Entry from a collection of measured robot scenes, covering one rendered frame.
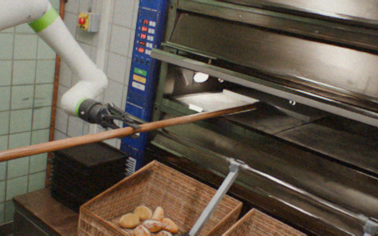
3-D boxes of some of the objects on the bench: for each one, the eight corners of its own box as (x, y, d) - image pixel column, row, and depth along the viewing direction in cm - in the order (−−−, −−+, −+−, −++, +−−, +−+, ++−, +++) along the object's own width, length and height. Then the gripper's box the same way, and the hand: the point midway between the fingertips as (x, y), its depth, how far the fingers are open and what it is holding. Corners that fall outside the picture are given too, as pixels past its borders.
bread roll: (117, 230, 207) (116, 215, 209) (137, 228, 212) (135, 214, 214) (121, 228, 203) (120, 213, 205) (141, 226, 207) (139, 212, 209)
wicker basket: (147, 205, 234) (154, 158, 226) (233, 254, 203) (245, 202, 195) (74, 235, 196) (80, 180, 188) (167, 301, 165) (179, 239, 157)
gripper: (105, 93, 172) (148, 110, 158) (101, 131, 176) (142, 151, 163) (90, 94, 166) (134, 113, 153) (86, 133, 171) (127, 155, 157)
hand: (131, 130), depth 160 cm, fingers closed on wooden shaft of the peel, 3 cm apart
